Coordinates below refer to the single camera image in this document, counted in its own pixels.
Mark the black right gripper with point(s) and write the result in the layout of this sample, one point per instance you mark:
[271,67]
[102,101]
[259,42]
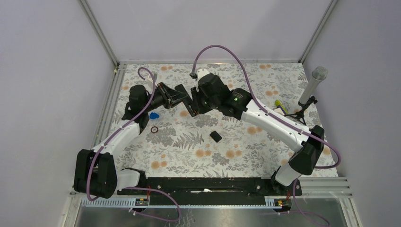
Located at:
[196,96]

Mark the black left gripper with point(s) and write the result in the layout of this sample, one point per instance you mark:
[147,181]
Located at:
[169,96]

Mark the black remote control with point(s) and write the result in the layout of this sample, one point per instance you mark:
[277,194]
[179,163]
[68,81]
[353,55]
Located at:
[187,101]

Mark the black remote battery cover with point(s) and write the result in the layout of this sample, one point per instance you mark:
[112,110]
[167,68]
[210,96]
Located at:
[215,136]

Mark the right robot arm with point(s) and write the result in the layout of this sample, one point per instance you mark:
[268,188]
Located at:
[211,93]

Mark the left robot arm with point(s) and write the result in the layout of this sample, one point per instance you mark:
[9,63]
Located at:
[95,173]

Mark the blue plastic piece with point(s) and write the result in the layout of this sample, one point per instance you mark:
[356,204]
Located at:
[154,115]

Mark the brown poker chip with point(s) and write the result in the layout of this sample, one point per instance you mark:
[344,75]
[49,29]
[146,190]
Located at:
[154,129]

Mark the green purple toy brick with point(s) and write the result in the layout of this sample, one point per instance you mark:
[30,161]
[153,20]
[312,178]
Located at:
[279,104]

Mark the white toy block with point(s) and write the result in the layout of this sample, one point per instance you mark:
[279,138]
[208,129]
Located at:
[279,110]

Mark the black microphone tripod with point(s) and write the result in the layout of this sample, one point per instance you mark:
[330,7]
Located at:
[300,115]

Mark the silver microphone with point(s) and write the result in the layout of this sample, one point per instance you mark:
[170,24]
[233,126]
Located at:
[318,75]

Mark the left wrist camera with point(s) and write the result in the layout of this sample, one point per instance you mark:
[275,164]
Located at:
[151,80]

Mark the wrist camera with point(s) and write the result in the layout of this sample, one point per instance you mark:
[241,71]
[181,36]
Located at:
[151,80]
[199,74]

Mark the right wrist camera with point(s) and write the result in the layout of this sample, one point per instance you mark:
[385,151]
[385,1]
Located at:
[199,74]

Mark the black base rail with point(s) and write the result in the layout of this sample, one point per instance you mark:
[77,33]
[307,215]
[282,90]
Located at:
[204,191]

